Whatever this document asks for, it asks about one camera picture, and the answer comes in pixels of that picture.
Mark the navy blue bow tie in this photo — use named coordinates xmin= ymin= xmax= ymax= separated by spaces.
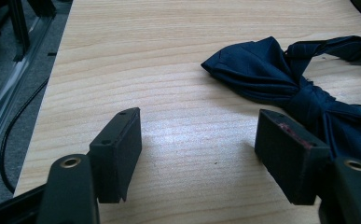
xmin=201 ymin=35 xmax=361 ymax=167

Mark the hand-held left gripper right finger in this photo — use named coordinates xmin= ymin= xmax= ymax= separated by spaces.
xmin=254 ymin=108 xmax=361 ymax=224

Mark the black cable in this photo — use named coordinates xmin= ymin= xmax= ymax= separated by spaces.
xmin=0 ymin=76 xmax=50 ymax=195

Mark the black metal stand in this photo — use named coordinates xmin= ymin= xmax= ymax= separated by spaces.
xmin=7 ymin=0 xmax=32 ymax=63

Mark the aluminium frame rail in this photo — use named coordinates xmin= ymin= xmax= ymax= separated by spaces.
xmin=0 ymin=17 xmax=56 ymax=172

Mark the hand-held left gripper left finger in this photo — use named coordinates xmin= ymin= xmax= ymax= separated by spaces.
xmin=35 ymin=106 xmax=143 ymax=224

